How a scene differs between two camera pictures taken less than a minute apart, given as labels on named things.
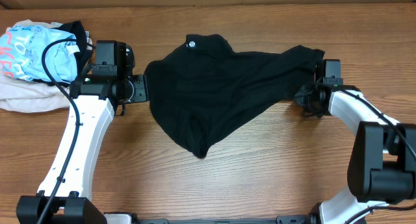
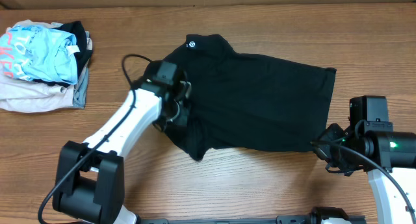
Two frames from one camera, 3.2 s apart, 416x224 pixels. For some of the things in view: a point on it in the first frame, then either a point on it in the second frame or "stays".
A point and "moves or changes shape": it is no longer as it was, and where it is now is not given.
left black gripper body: [140, 88] to [181, 104]
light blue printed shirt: [21, 54] stays
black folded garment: [85, 50] stays
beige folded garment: [27, 96] stays
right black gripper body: [306, 98] to [340, 158]
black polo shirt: [210, 83] moves or changes shape
